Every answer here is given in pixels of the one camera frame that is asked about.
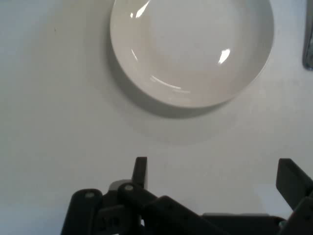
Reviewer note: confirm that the white round plate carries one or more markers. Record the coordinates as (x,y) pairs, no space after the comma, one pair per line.
(190,54)

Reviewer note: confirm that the silver table knife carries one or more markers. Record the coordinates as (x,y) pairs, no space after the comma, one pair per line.
(308,44)

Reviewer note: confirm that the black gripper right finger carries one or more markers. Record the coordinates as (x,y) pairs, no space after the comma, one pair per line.
(298,188)

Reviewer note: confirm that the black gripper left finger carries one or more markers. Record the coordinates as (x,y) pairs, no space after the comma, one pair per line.
(137,208)

